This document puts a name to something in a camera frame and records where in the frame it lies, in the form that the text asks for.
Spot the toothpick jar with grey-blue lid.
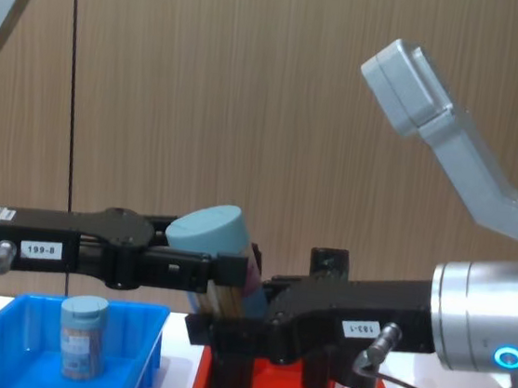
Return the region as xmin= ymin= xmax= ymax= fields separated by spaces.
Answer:
xmin=52 ymin=291 xmax=113 ymax=384
xmin=156 ymin=198 xmax=283 ymax=324

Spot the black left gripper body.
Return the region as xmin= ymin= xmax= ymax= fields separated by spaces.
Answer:
xmin=0 ymin=194 xmax=159 ymax=296

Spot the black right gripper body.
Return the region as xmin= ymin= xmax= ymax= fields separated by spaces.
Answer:
xmin=260 ymin=261 xmax=444 ymax=383

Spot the thin dark right gripper cable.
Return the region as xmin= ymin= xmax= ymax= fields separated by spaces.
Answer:
xmin=352 ymin=317 xmax=518 ymax=388

